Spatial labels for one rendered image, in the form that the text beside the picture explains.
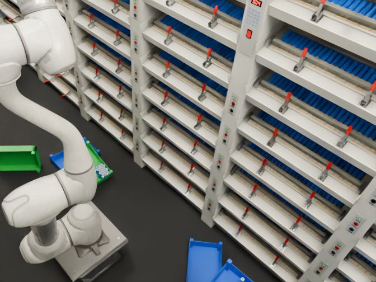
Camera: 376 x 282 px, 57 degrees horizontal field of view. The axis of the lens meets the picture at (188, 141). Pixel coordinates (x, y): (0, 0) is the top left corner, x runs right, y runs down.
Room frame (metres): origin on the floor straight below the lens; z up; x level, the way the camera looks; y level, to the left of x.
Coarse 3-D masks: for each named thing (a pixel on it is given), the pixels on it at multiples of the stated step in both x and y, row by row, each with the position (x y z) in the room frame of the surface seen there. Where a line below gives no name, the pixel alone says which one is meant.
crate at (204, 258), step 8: (192, 240) 1.11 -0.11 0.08; (192, 248) 1.10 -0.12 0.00; (200, 248) 1.11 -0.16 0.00; (208, 248) 1.11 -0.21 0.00; (216, 248) 1.12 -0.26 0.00; (192, 256) 1.05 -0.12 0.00; (200, 256) 1.05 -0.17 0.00; (208, 256) 1.06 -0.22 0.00; (216, 256) 1.07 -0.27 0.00; (192, 264) 1.00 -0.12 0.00; (200, 264) 1.00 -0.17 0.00; (208, 264) 1.01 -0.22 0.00; (216, 264) 1.02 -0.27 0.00; (192, 272) 0.94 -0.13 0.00; (200, 272) 0.95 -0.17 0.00; (208, 272) 0.96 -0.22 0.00; (216, 272) 0.96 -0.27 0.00; (192, 280) 0.90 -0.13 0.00; (200, 280) 0.90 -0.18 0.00; (208, 280) 0.91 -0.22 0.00
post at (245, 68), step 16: (240, 32) 1.32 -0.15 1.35; (240, 64) 1.30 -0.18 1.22; (256, 64) 1.29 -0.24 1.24; (240, 80) 1.29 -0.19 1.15; (240, 96) 1.28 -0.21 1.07; (224, 112) 1.32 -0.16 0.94; (240, 112) 1.27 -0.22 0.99; (224, 160) 1.28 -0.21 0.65; (208, 192) 1.32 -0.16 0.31; (208, 224) 1.28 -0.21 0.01
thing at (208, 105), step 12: (156, 48) 1.79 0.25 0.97; (144, 60) 1.72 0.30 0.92; (156, 60) 1.73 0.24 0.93; (156, 72) 1.64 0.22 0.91; (168, 84) 1.58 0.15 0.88; (180, 84) 1.54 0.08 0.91; (192, 84) 1.54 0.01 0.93; (192, 96) 1.46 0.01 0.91; (204, 108) 1.41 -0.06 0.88; (216, 108) 1.38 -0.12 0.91
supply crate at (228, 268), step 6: (228, 264) 0.79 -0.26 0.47; (222, 270) 0.77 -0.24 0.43; (228, 270) 0.79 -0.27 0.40; (234, 270) 0.78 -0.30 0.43; (216, 276) 0.73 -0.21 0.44; (222, 276) 0.75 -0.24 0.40; (228, 276) 0.76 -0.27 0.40; (234, 276) 0.76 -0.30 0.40; (240, 276) 0.76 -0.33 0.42; (246, 276) 0.74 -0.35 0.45
